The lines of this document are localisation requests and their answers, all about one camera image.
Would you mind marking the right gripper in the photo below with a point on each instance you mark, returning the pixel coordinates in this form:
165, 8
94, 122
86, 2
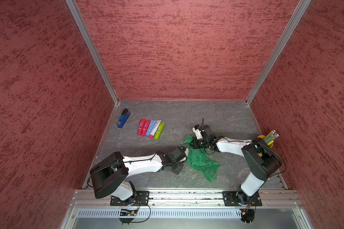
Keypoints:
195, 145

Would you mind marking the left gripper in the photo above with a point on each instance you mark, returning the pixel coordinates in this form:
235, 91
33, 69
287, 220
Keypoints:
177, 171

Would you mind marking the green microfiber cloth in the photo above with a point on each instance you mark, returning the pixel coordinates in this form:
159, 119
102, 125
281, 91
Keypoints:
198, 160

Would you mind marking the lime green toothpaste tube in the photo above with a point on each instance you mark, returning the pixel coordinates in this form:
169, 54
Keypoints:
159, 130

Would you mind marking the white tube pink cap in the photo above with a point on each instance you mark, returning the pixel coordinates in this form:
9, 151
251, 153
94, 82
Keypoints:
154, 129

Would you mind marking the blue toothpaste tube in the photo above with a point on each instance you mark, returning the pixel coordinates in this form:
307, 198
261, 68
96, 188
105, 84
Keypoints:
150, 127

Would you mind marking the pink toothpaste tube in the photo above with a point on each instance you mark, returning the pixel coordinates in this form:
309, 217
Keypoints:
145, 127
141, 126

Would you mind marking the white tube orange cap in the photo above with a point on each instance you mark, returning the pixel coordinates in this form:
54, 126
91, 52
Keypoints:
186, 152

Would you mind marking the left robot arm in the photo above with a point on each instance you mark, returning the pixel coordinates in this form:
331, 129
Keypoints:
110, 176

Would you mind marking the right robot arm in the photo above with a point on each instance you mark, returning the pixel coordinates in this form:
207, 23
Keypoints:
262, 161

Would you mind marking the pencils in cup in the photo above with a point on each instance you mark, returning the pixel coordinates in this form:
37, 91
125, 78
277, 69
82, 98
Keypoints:
273, 134

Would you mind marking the yellow cup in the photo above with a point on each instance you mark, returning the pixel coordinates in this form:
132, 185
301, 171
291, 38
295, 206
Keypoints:
268, 141

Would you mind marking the blue stapler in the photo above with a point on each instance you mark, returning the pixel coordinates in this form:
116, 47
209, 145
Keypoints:
123, 118

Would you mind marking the right corner aluminium profile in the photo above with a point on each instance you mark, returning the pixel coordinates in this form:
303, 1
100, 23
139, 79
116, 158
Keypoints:
285, 36

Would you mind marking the corner aluminium profile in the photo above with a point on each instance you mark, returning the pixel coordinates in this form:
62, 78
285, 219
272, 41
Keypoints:
285, 36
76, 14

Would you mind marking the left corner aluminium profile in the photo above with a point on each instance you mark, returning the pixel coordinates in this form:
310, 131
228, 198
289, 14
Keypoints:
76, 14

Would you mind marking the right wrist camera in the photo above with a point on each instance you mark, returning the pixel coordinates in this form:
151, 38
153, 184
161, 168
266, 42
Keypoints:
198, 131

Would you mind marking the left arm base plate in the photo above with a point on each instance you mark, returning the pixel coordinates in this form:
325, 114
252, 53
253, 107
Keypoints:
140, 197

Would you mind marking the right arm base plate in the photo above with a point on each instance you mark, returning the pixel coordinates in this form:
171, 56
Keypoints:
240, 199

